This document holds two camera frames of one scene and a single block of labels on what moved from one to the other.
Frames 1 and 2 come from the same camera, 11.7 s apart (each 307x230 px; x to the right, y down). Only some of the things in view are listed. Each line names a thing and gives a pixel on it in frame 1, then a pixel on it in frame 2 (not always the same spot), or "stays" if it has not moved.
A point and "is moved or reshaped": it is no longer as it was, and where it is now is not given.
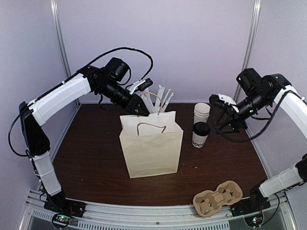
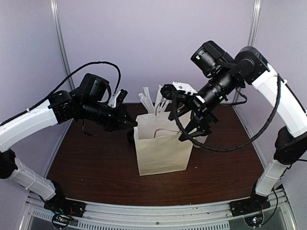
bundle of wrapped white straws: x=159 y=106 stays
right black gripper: x=236 y=121 → x=200 y=109
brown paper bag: x=152 y=144 is moved or reshaped
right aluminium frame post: x=252 y=34 stays
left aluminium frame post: x=56 y=20 stays
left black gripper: x=133 y=104 → x=118 y=122
